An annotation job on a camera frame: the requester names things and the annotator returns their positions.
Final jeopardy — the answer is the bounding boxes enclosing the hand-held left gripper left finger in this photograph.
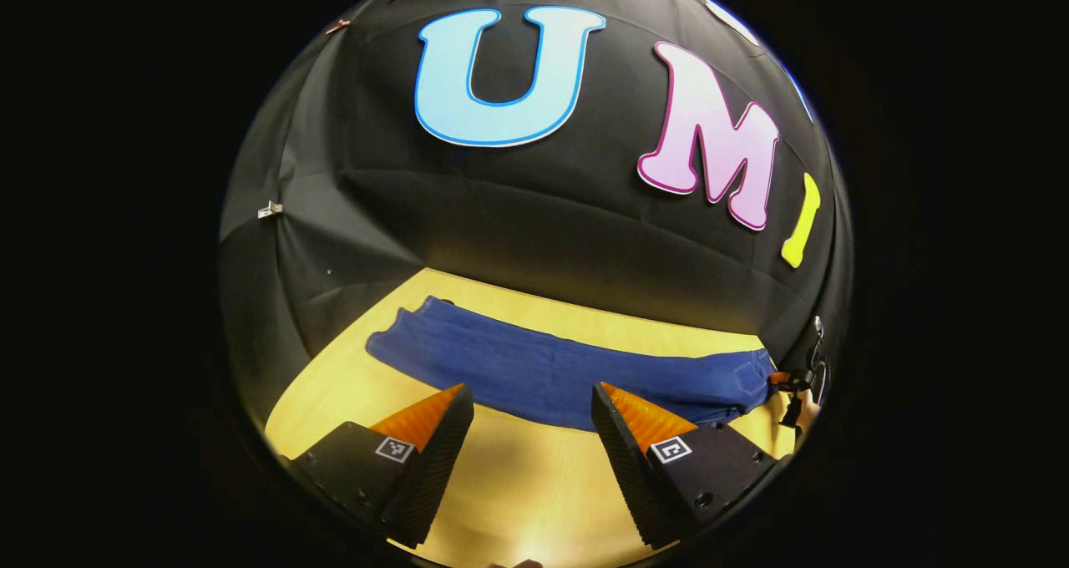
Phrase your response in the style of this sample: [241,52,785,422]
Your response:
[280,383,475,550]

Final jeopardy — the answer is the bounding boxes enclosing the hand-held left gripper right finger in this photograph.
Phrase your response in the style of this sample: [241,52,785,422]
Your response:
[590,381,783,550]

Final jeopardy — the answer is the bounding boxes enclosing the black backdrop cloth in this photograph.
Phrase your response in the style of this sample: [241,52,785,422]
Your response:
[219,0,853,402]

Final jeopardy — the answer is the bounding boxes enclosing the blue denim jeans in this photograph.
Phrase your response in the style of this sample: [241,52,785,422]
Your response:
[366,295,779,432]

